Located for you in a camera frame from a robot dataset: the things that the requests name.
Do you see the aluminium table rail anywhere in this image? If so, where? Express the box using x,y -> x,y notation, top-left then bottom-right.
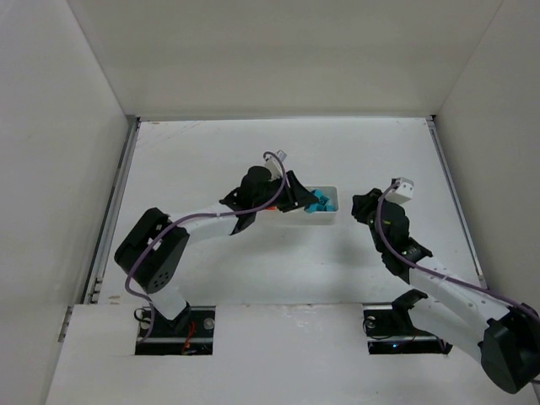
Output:
425,116 -> 488,288
57,115 -> 141,343

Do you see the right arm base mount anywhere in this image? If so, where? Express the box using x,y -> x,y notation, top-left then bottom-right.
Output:
362,289 -> 453,355

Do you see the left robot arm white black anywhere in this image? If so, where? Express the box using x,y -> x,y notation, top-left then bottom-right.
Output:
114,166 -> 317,324

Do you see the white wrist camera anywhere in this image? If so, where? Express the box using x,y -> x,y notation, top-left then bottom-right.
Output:
263,149 -> 287,181
385,177 -> 414,205

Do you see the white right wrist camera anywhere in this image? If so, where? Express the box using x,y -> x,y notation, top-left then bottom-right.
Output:
385,177 -> 414,205

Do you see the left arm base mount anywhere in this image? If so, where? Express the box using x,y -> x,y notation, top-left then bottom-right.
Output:
133,306 -> 216,356

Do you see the right aluminium table rail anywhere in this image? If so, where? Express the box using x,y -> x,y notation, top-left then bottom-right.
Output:
425,116 -> 488,288

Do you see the white three-compartment tray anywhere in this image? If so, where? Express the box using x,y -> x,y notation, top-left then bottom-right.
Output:
256,186 -> 339,226

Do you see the blue lego block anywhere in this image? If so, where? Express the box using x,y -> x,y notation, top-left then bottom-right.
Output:
304,203 -> 322,213
311,189 -> 330,211

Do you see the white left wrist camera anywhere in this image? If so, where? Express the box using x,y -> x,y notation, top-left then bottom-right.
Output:
263,149 -> 287,181

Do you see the left aluminium table rail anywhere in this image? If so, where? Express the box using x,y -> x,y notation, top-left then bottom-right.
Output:
57,115 -> 141,343

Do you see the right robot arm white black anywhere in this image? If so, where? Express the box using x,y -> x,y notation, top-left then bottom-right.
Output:
351,180 -> 539,394

